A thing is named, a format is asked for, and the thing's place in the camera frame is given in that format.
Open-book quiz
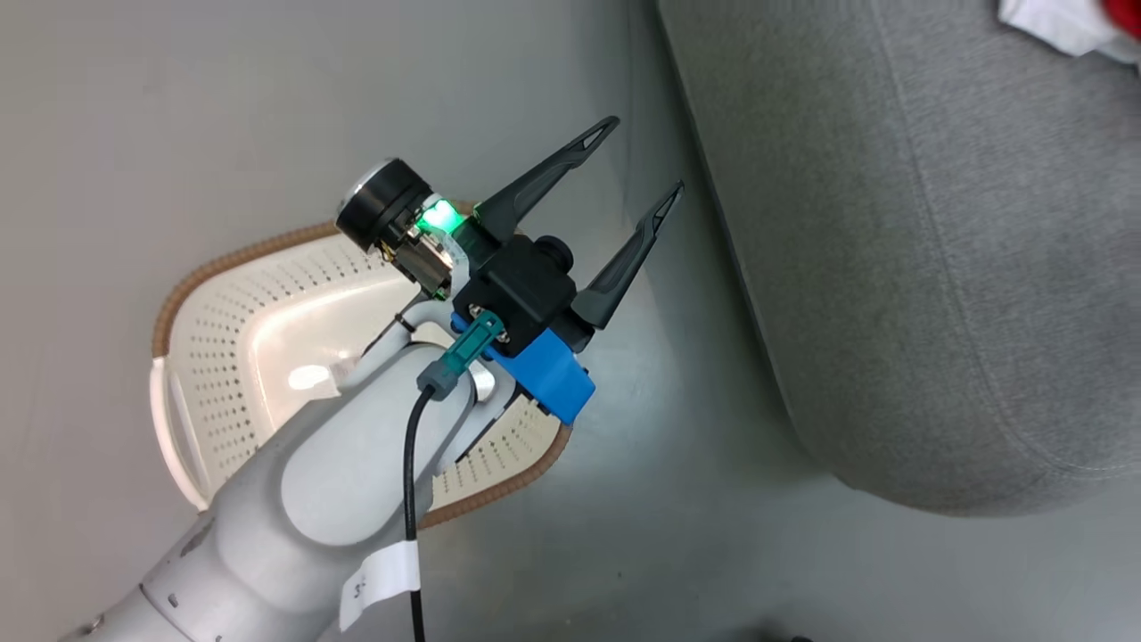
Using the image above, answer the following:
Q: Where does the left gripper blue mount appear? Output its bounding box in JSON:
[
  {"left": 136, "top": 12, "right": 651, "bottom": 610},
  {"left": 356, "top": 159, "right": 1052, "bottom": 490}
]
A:
[{"left": 336, "top": 116, "right": 685, "bottom": 426}]

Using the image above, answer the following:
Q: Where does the red white sports shirt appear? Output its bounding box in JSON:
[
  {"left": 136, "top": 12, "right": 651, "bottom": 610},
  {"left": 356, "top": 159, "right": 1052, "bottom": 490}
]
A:
[{"left": 997, "top": 0, "right": 1141, "bottom": 65}]

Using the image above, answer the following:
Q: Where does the white perforated laundry basket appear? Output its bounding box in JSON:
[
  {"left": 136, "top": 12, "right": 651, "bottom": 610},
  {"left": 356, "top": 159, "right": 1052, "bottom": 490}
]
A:
[{"left": 150, "top": 221, "right": 573, "bottom": 530}]

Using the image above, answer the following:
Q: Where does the grey fabric sofa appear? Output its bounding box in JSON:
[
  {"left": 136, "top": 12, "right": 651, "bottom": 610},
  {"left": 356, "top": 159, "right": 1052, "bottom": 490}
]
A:
[{"left": 655, "top": 0, "right": 1141, "bottom": 518}]

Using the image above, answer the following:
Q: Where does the white paper label tag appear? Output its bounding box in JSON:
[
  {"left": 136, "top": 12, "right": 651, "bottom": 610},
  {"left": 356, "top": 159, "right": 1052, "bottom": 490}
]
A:
[{"left": 339, "top": 540, "right": 422, "bottom": 633}]

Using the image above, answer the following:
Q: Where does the teal left camera connector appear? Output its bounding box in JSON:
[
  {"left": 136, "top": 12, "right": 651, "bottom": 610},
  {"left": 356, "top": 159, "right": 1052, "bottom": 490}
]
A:
[{"left": 416, "top": 309, "right": 505, "bottom": 399}]

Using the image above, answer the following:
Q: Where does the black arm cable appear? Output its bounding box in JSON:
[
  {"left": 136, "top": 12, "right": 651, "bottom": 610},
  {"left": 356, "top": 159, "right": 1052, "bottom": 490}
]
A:
[
  {"left": 403, "top": 385, "right": 439, "bottom": 642},
  {"left": 453, "top": 394, "right": 521, "bottom": 465}
]

